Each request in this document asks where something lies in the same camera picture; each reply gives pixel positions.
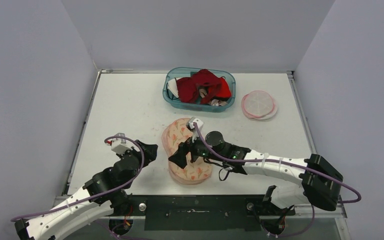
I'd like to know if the floral beige laundry bag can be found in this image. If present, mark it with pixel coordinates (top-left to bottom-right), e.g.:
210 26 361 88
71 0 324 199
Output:
161 117 214 186

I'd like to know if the beige bra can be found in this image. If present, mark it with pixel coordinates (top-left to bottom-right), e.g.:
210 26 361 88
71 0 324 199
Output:
198 86 230 107

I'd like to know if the dark red lace bra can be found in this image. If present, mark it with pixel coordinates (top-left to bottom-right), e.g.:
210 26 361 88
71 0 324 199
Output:
176 69 225 104

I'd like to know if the white mesh laundry bag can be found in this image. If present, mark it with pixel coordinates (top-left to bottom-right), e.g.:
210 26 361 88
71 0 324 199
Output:
241 90 278 121

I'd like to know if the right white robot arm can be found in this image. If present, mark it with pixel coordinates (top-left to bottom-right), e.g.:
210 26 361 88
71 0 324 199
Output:
168 131 343 215

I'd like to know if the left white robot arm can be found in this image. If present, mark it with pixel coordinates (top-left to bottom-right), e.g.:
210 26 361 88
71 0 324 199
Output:
13 135 158 240

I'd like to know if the white bra with black trim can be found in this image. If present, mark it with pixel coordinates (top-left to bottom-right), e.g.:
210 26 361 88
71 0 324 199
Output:
166 77 179 99

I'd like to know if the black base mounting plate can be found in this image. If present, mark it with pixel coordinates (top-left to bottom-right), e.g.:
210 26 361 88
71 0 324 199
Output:
112 194 296 231

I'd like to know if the teal plastic bin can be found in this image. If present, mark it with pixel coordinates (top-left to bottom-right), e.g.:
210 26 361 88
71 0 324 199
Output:
163 67 236 113

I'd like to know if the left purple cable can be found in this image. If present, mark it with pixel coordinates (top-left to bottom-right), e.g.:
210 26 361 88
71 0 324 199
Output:
10 135 146 240

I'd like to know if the purple cable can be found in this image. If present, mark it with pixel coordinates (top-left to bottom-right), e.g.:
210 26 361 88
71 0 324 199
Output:
191 121 362 204
10 135 146 240

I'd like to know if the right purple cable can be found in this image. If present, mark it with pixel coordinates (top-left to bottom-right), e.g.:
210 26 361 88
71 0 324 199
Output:
191 121 362 204

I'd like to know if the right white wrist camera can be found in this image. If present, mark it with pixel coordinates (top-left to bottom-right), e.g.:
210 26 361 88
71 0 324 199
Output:
186 117 204 143

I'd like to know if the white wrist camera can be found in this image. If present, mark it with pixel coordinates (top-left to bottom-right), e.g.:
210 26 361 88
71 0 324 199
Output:
186 117 204 143
105 132 132 155

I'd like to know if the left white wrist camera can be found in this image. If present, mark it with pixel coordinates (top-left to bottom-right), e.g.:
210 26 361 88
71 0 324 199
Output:
105 132 132 155

